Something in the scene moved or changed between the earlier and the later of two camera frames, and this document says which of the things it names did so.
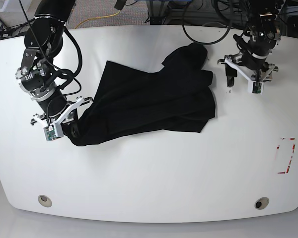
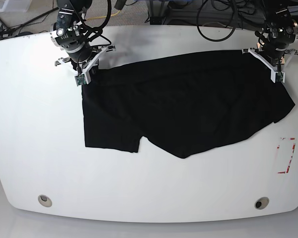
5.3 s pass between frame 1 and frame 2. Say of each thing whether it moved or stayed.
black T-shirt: moved
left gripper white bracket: moved
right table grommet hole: stayed
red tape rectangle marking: stayed
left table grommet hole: stayed
